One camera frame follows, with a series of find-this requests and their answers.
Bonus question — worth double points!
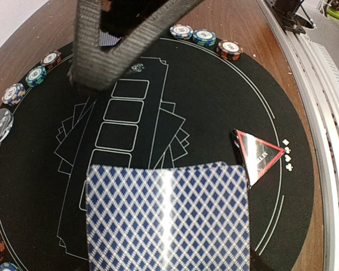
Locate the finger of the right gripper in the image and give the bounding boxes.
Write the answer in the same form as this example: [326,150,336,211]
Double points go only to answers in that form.
[69,1,200,91]

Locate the dealt card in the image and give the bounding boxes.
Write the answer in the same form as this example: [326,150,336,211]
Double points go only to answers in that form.
[99,31,121,47]

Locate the green chips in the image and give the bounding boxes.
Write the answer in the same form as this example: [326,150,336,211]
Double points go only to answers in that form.
[25,65,47,87]

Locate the blue chips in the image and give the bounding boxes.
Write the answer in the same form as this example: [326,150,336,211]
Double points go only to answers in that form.
[2,83,26,106]

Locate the green fifty poker chip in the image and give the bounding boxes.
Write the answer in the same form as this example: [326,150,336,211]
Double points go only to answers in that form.
[192,29,217,45]

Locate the blue playing card deck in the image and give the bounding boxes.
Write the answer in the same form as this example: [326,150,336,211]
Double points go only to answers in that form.
[86,162,250,270]

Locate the red triangle all-in marker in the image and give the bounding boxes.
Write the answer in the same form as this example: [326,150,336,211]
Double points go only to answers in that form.
[232,129,285,189]

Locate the round black poker mat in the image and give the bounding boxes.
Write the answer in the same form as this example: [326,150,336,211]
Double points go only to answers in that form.
[0,38,314,270]

